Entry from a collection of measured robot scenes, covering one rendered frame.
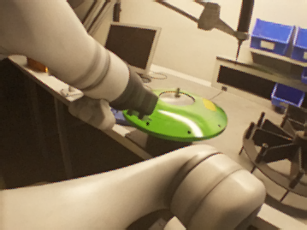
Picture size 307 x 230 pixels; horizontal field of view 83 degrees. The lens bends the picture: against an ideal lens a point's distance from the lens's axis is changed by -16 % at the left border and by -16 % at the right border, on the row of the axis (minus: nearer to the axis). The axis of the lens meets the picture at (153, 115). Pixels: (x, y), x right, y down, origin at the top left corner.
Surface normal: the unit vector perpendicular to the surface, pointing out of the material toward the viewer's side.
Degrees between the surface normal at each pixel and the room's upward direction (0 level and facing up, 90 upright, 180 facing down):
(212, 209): 55
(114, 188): 41
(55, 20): 94
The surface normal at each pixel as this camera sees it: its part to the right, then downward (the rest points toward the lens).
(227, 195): -0.33, -0.65
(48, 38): 0.87, 0.46
